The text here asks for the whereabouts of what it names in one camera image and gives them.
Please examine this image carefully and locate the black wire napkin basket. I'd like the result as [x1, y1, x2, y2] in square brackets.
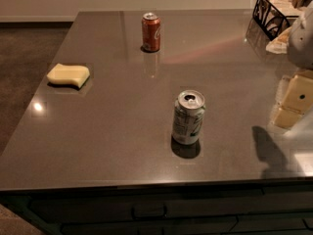
[252, 0, 312, 40]

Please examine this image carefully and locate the red coke can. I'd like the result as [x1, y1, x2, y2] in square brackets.
[142, 12, 160, 52]

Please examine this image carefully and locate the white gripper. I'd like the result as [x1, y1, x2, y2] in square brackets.
[273, 3, 313, 129]

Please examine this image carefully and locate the yellow sponge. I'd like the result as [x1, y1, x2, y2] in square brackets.
[47, 64, 90, 88]

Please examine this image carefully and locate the dark drawer handle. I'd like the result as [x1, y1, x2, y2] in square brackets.
[131, 204, 167, 220]

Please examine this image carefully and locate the green white 7up can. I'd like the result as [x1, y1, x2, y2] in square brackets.
[172, 90, 205, 145]

